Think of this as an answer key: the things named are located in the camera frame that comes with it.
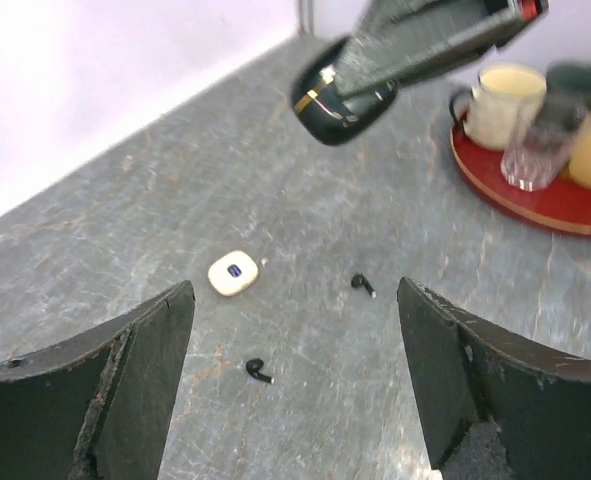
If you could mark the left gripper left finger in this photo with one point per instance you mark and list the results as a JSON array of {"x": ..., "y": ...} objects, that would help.
[{"x": 97, "y": 405}]

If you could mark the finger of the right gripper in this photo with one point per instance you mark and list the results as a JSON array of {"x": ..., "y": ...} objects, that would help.
[{"x": 406, "y": 42}]

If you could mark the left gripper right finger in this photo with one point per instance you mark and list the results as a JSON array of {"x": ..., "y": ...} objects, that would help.
[{"x": 467, "y": 370}]

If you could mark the black earbud charging case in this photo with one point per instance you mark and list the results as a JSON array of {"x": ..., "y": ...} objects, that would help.
[{"x": 329, "y": 118}]

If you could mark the beige earbud charging case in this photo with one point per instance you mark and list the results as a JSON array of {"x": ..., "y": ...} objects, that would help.
[{"x": 232, "y": 273}]

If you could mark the cream mug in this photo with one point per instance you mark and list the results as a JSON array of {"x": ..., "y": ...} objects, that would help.
[{"x": 505, "y": 95}]

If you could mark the black earbud left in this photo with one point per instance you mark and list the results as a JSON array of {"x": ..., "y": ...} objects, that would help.
[{"x": 254, "y": 368}]

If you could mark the black earbud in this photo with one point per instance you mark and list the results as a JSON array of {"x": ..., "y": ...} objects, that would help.
[
  {"x": 254, "y": 368},
  {"x": 360, "y": 281}
]

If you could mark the clear glass cup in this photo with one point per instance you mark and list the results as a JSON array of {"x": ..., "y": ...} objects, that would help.
[{"x": 541, "y": 141}]

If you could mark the dark green cup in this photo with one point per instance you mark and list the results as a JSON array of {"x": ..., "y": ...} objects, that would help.
[{"x": 572, "y": 78}]

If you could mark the red round tray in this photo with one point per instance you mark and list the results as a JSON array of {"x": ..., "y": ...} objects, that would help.
[{"x": 563, "y": 207}]

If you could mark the black earbud right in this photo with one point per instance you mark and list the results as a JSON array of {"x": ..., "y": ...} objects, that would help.
[{"x": 360, "y": 281}]

